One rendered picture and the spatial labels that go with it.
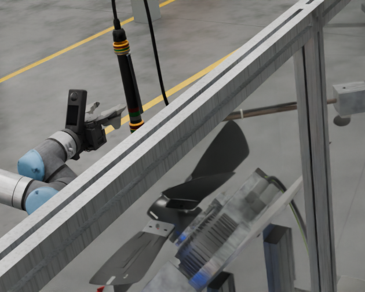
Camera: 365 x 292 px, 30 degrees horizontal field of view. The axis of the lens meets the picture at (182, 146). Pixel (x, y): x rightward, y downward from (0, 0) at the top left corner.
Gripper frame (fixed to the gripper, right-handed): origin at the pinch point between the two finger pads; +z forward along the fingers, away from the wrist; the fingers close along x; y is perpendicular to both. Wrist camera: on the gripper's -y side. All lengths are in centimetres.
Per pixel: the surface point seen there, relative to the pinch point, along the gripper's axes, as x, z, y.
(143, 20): -364, 514, 155
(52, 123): -291, 256, 160
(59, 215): 75, -97, -39
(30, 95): -358, 302, 159
